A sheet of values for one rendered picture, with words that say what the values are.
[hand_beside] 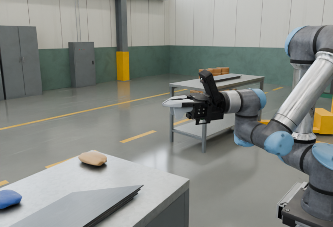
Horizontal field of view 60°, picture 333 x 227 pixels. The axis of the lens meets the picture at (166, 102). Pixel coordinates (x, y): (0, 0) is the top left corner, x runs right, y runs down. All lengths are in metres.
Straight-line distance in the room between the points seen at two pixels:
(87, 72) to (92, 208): 9.36
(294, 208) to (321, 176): 0.16
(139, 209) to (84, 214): 0.19
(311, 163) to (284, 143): 0.26
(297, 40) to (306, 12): 9.64
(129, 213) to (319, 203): 0.65
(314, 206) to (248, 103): 0.44
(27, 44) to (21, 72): 0.79
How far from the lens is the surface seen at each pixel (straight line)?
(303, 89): 0.97
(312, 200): 1.18
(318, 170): 1.14
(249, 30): 11.46
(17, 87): 8.97
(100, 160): 1.41
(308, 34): 1.12
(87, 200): 1.12
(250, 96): 0.98
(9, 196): 1.24
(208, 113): 0.90
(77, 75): 10.11
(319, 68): 1.00
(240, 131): 1.00
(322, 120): 5.54
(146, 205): 1.11
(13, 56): 8.88
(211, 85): 0.88
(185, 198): 1.29
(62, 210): 1.10
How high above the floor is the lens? 1.64
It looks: 13 degrees down
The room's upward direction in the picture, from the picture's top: straight up
